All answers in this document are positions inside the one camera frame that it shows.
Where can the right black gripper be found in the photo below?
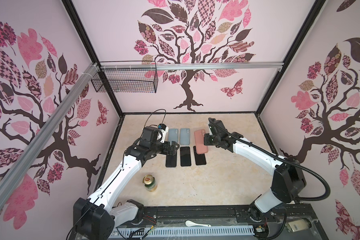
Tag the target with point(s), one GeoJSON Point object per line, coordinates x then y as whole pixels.
{"type": "Point", "coordinates": [206, 142]}

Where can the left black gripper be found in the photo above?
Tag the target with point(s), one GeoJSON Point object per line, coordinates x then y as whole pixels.
{"type": "Point", "coordinates": [172, 149]}

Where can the black smartphone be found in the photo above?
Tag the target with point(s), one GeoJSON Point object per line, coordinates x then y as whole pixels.
{"type": "Point", "coordinates": [171, 161]}

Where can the light blue phone case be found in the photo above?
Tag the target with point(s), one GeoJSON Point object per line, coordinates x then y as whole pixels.
{"type": "Point", "coordinates": [173, 136]}

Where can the pink phone case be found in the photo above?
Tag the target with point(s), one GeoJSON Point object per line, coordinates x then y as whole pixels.
{"type": "Point", "coordinates": [201, 148]}

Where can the white phone case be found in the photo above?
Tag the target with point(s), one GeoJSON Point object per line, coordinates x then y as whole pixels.
{"type": "Point", "coordinates": [185, 136]}

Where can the phone with white case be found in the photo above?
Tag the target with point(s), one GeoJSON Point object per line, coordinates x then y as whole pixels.
{"type": "Point", "coordinates": [185, 154]}

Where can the phone with pink case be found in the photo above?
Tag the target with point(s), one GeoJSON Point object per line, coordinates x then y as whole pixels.
{"type": "Point", "coordinates": [200, 159]}

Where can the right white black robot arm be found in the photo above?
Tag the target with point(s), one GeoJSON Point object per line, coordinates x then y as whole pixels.
{"type": "Point", "coordinates": [288, 179]}

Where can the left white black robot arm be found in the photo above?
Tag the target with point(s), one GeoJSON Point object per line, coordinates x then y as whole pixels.
{"type": "Point", "coordinates": [96, 217]}

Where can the green gold drink can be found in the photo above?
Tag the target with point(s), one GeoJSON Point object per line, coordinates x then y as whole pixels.
{"type": "Point", "coordinates": [150, 183]}

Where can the white plastic spoon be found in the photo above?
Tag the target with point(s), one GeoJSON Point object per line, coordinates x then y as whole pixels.
{"type": "Point", "coordinates": [193, 224]}

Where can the beige box under bench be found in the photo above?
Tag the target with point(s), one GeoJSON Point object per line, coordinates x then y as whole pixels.
{"type": "Point", "coordinates": [298, 225]}

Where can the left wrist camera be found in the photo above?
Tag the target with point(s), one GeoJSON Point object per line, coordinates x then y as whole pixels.
{"type": "Point", "coordinates": [163, 131]}

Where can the black wire basket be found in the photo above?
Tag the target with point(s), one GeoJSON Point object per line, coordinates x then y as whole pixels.
{"type": "Point", "coordinates": [126, 77]}

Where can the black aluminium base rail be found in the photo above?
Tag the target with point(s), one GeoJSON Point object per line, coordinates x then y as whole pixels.
{"type": "Point", "coordinates": [240, 213]}

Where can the back aluminium wall rail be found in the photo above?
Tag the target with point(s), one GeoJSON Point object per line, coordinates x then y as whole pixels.
{"type": "Point", "coordinates": [200, 66]}

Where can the aluminium wall rail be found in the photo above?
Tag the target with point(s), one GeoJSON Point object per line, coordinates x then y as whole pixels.
{"type": "Point", "coordinates": [16, 173]}
{"type": "Point", "coordinates": [200, 66]}

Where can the white slotted cable duct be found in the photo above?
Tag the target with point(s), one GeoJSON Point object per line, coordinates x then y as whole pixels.
{"type": "Point", "coordinates": [181, 232]}

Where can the left aluminium wall rail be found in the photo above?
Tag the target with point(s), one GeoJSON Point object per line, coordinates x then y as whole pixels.
{"type": "Point", "coordinates": [16, 173]}

